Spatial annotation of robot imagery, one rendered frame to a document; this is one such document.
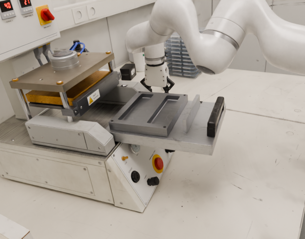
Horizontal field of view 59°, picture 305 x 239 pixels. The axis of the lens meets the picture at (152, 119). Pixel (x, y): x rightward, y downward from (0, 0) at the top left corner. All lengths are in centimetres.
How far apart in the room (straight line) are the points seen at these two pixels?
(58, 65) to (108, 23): 96
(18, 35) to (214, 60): 57
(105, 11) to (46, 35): 71
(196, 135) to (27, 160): 52
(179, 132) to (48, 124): 36
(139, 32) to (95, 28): 69
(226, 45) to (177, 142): 26
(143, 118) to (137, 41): 37
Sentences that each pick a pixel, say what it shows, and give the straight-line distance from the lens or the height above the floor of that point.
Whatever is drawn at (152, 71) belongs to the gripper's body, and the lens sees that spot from 116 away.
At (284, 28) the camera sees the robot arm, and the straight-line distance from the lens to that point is 68.
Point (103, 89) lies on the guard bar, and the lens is 84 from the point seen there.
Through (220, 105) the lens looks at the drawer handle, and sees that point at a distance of 73.
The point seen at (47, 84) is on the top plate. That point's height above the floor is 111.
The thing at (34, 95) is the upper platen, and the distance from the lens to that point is 85.
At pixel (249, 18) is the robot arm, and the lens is 72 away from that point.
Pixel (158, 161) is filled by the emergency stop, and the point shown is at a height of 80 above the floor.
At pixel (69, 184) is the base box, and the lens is 87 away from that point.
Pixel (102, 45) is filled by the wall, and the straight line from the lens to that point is 170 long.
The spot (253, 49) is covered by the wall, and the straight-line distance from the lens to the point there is 312.
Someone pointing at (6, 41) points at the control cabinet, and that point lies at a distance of 89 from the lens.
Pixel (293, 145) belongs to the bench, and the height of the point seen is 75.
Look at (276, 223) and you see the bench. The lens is 80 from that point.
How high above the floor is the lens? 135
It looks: 30 degrees down
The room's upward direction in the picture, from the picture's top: 7 degrees counter-clockwise
